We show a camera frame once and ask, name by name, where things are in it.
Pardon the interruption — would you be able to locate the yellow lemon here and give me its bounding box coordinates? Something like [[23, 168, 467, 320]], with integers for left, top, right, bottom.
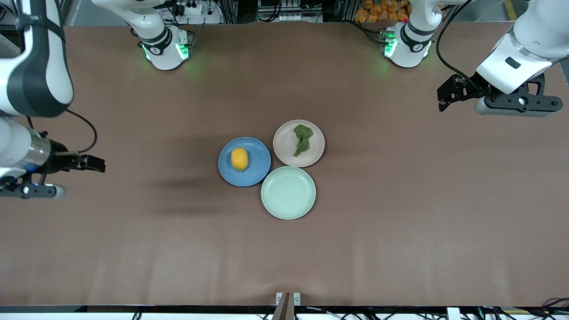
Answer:
[[230, 147, 249, 172]]

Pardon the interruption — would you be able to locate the green lettuce leaf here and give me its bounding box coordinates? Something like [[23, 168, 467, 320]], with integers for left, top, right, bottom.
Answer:
[[292, 124, 314, 157]]

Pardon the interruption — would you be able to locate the bag of orange fruits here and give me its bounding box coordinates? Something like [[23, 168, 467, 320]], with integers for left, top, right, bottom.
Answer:
[[354, 0, 412, 24]]

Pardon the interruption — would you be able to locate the blue round plate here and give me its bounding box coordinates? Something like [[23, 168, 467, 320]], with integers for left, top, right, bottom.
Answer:
[[218, 136, 272, 187]]

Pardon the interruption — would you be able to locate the pale pink round plate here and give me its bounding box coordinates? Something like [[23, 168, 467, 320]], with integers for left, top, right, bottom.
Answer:
[[272, 119, 326, 168]]

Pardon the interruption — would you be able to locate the mint green round plate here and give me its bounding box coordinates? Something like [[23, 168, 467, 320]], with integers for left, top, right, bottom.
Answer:
[[260, 166, 317, 220]]

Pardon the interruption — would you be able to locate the white power strip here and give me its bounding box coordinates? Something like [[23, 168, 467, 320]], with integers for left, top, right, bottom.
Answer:
[[171, 0, 206, 15]]

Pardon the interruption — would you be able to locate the brown table cover sheet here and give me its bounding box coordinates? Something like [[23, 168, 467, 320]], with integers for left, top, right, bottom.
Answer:
[[0, 22, 569, 307]]

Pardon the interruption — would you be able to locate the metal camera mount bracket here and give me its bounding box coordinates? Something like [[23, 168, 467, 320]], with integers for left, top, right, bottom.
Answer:
[[272, 292, 301, 320]]

